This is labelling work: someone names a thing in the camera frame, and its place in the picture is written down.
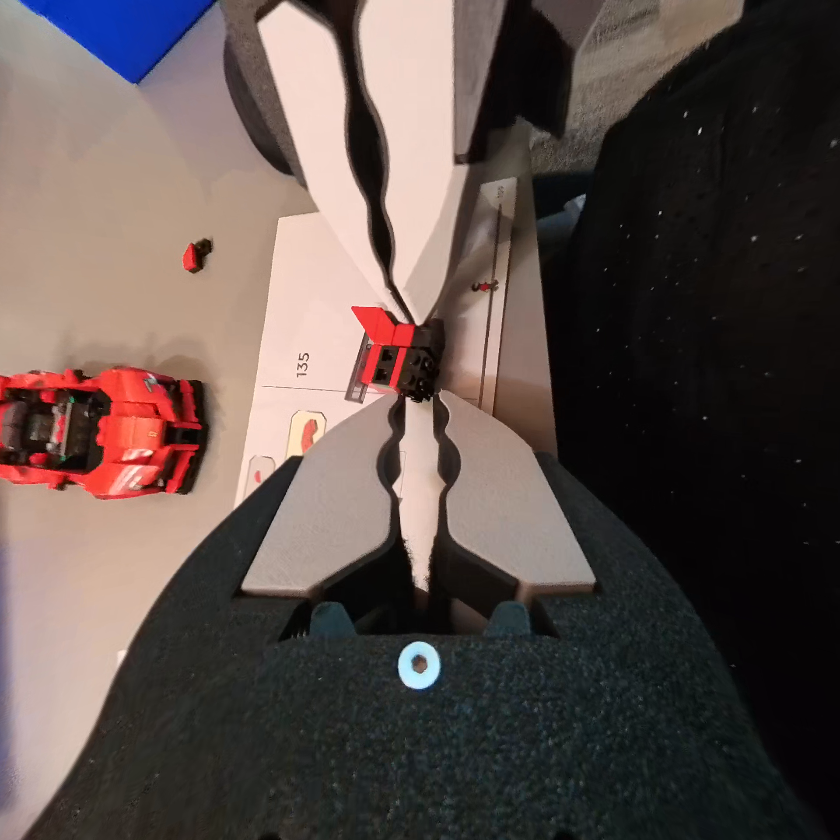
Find lego instruction booklet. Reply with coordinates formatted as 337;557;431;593
234;178;522;513

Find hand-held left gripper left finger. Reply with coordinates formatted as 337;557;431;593
241;394;405;607

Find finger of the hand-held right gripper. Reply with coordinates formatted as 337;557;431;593
352;0;473;322
254;0;401;305

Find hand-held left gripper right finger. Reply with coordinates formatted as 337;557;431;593
431;392;598;607

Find blue plastic bin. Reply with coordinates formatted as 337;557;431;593
20;0;217;84

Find red black green lego assembly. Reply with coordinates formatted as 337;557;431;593
346;335;448;403

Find red lego car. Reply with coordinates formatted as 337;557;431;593
0;368;207;500

